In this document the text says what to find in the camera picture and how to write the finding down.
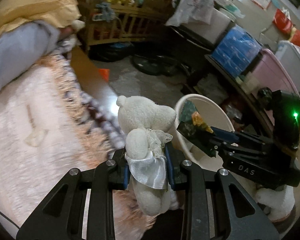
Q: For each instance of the dark green snack wrapper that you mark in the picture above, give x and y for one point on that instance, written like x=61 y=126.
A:
x=190 y=131

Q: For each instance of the white plastic bag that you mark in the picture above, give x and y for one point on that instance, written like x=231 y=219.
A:
x=192 y=2

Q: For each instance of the striped plush blanket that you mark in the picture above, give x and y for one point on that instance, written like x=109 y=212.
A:
x=95 y=105

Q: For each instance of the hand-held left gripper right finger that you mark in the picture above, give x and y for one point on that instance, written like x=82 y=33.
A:
x=169 y=170

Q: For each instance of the wooden bed board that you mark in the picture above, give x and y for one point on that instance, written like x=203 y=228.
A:
x=95 y=80

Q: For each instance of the orange plastic piece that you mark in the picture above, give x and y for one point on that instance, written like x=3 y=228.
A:
x=105 y=73

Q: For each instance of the teal knit cloth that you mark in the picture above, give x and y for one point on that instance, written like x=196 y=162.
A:
x=105 y=11

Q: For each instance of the white plush toy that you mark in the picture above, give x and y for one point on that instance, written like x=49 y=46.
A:
x=275 y=200

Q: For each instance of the white storage container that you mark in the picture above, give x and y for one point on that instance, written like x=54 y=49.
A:
x=292 y=62

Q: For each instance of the teal crumpled wrapper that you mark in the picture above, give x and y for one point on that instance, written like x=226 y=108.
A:
x=188 y=110

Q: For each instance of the camouflage cloth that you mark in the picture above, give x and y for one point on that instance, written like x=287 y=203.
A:
x=265 y=97

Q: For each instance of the blue storage box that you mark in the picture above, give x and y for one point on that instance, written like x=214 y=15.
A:
x=235 y=50

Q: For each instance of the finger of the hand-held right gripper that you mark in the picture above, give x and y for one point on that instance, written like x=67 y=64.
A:
x=225 y=134
x=240 y=150

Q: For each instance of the wooden crib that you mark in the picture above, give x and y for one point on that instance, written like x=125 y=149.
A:
x=125 y=25

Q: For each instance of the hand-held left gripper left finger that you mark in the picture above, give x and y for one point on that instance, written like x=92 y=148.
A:
x=125 y=177

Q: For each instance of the yellow blanket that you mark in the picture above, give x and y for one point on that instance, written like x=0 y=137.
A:
x=27 y=0

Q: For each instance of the pink fringed bedspread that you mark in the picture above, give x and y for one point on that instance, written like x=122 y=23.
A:
x=27 y=167

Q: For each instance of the pink storage container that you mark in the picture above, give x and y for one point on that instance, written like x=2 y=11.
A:
x=270 y=67

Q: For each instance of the white plastic bin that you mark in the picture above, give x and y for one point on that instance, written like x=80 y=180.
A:
x=210 y=105

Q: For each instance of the black plastic bag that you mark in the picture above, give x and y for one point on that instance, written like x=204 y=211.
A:
x=107 y=53

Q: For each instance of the black round fan guard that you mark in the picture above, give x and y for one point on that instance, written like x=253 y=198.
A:
x=150 y=67

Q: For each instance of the white teddy bear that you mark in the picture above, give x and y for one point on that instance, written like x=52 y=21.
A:
x=142 y=120

